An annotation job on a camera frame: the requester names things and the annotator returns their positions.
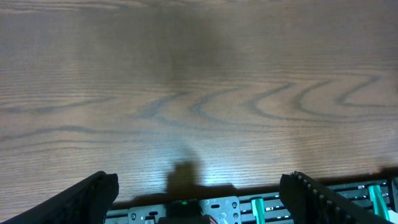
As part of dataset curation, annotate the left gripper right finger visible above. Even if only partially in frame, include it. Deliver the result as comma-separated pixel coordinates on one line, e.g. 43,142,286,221
279,172,390,224

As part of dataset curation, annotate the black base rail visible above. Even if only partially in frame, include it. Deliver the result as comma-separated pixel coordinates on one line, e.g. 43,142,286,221
104,178,397,224

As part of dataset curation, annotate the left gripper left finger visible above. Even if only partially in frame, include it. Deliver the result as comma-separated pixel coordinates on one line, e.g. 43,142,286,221
3,171,119,224

